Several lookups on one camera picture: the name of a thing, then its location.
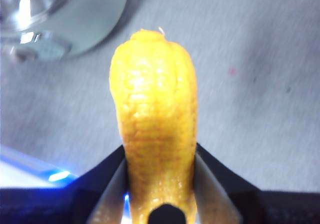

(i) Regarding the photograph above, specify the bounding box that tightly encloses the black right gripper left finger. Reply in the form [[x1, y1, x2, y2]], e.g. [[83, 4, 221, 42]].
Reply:
[[0, 145, 131, 224]]

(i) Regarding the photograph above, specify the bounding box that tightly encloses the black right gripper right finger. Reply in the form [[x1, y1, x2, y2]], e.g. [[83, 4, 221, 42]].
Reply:
[[194, 143, 320, 224]]

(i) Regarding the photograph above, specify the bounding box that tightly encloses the yellow corn cob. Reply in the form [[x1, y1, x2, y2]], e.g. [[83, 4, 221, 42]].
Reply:
[[109, 27, 199, 224]]

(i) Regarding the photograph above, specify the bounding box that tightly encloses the pale green electric pot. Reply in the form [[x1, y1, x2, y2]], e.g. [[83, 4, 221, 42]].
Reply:
[[0, 0, 130, 61]]

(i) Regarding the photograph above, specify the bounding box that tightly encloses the white panel with blue edge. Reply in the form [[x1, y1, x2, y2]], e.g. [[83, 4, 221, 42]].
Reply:
[[0, 145, 79, 189]]

